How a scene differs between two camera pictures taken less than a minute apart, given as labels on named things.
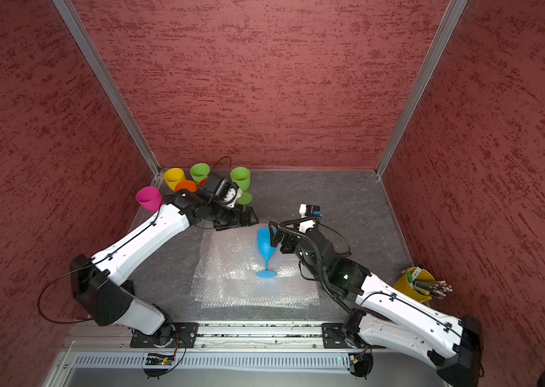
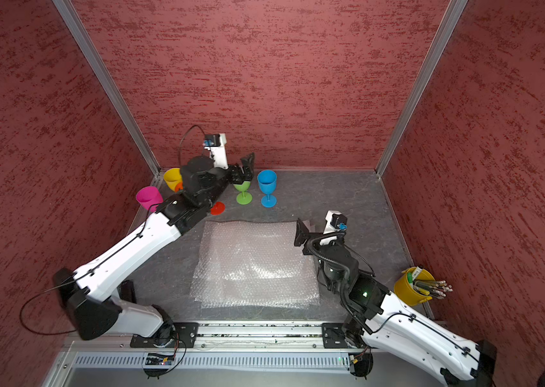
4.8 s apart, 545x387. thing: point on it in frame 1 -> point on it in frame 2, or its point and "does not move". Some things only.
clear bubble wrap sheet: x=226 y=260 does not move
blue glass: x=266 y=251 -> x=268 y=180
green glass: x=241 y=177 does not move
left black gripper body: x=224 y=216 -> x=236 y=178
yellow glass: x=173 y=176 does not move
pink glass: x=150 y=197 does not move
